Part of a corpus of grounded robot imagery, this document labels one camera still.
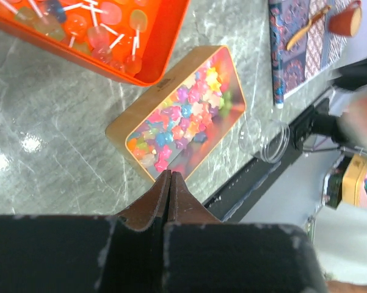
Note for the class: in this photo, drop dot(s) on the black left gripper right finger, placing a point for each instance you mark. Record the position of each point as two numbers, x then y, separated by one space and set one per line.
202 254

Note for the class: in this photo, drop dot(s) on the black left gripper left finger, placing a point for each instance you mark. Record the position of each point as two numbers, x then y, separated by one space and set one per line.
87 253

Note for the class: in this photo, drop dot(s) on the gold tin of star candies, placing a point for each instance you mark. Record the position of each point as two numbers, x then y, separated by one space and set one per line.
176 123

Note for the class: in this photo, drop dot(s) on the clear plastic jar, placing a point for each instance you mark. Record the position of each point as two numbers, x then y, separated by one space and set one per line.
267 143

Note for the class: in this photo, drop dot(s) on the orange tin of lollipops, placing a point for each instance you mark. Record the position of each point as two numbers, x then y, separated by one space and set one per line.
127 41

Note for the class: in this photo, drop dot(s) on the patterned blue placemat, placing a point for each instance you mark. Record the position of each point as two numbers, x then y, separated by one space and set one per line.
316 50

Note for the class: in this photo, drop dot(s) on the copper cup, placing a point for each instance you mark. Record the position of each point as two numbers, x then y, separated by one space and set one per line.
347 22

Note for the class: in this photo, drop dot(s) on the black aluminium mounting rail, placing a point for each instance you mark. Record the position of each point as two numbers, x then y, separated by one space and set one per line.
234 199

